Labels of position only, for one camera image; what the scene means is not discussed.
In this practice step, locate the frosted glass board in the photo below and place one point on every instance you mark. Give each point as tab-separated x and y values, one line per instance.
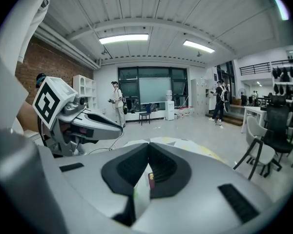
155	90

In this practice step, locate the white triangle-patterned tablecloth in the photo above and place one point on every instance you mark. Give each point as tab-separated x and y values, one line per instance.
185	146

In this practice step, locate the blue chair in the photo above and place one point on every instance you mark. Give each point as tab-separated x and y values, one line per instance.
146	111

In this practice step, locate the person's white shirt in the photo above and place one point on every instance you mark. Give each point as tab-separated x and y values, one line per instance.
19	21

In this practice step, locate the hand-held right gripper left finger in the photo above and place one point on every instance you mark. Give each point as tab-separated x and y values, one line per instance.
92	191

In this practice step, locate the person's left forearm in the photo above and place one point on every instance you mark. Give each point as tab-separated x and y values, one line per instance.
27	118

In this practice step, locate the dark raised step platform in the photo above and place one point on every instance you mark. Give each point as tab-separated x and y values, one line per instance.
234	116

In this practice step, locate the black-framed window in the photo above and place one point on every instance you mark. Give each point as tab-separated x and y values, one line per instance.
128	84

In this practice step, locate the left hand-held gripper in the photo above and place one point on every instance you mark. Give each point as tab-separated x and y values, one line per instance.
46	103

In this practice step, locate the white ceiling pipes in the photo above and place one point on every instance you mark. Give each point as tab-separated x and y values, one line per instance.
68	50

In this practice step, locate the white shelf of black helmets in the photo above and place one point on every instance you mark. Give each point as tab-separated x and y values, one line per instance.
285	79

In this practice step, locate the grey lockers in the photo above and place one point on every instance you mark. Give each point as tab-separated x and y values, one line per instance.
199	96

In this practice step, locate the white low counter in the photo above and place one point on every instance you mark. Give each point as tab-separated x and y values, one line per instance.
158	113

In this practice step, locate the row of clear water jugs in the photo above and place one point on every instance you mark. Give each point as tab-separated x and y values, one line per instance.
184	111

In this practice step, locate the long ceiling light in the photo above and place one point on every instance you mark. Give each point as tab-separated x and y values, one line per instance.
280	6
199	46
123	39

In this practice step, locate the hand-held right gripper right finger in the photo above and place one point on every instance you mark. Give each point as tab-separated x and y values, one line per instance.
197	203

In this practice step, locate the white shelf unit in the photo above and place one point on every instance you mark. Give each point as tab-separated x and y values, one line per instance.
84	89

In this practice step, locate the white water dispenser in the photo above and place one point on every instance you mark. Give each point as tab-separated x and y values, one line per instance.
170	110

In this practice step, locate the white and green object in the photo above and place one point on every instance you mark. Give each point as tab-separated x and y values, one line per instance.
141	194

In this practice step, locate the white desk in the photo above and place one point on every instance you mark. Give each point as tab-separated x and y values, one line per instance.
254	110

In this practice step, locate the black mesh office chair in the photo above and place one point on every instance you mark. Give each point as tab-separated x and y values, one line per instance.
279	125

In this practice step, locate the standing fan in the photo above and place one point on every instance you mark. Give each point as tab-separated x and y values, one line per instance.
242	92

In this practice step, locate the black balcony railing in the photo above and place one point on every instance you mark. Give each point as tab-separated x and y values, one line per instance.
255	68

